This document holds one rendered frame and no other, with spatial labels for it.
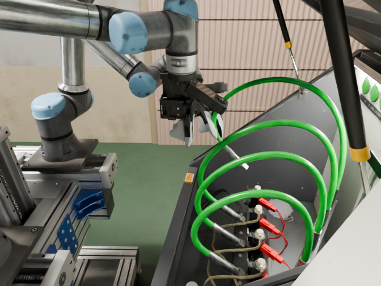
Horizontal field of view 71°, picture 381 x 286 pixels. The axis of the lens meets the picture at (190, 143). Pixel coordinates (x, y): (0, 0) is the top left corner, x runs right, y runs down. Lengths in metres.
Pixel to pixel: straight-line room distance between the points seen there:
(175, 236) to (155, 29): 0.60
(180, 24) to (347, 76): 0.38
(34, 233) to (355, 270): 0.76
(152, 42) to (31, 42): 2.68
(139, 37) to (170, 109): 0.21
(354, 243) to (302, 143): 0.76
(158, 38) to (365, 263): 0.49
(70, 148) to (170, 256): 0.58
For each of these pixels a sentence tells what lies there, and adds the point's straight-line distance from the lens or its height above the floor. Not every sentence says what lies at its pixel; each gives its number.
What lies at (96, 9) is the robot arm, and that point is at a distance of 0.66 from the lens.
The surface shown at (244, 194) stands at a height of 1.31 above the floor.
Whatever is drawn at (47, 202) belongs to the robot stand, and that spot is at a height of 0.95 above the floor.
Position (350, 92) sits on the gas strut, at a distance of 0.31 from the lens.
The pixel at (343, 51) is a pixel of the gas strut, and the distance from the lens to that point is 0.30.
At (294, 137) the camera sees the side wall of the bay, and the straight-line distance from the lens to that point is 1.07.
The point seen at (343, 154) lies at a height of 1.27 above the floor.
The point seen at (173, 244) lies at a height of 0.95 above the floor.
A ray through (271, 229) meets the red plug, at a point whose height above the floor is 1.10.
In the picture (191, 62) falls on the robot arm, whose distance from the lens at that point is 0.63.
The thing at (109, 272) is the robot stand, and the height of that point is 0.21.
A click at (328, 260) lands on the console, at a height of 1.34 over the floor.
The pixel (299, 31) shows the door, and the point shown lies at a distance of 2.86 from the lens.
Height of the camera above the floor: 1.63
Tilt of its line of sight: 31 degrees down
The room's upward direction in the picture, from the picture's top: straight up
